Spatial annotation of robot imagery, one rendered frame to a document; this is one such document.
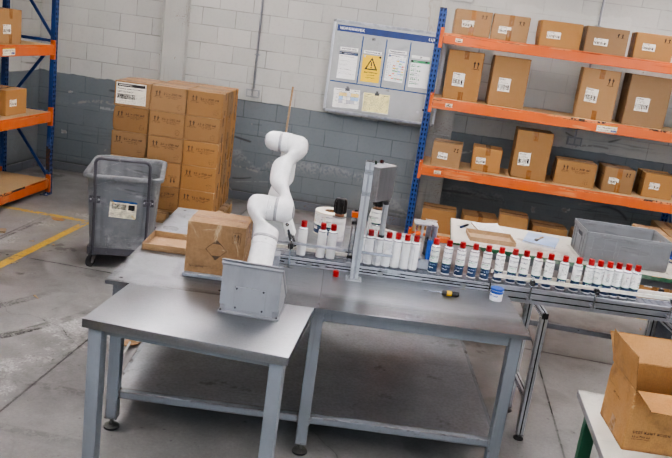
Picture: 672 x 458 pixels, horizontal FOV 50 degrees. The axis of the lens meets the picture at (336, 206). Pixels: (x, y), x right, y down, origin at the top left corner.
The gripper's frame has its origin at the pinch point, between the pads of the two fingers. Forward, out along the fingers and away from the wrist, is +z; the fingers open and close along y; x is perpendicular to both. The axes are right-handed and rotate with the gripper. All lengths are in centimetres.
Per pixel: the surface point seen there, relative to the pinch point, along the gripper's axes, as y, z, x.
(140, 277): -56, -13, 70
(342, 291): -37.0, 21.1, -25.1
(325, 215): 44.9, -1.4, -17.5
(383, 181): -14, -27, -58
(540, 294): -4, 58, -132
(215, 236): -43, -23, 31
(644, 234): 132, 84, -240
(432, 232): 4, 12, -79
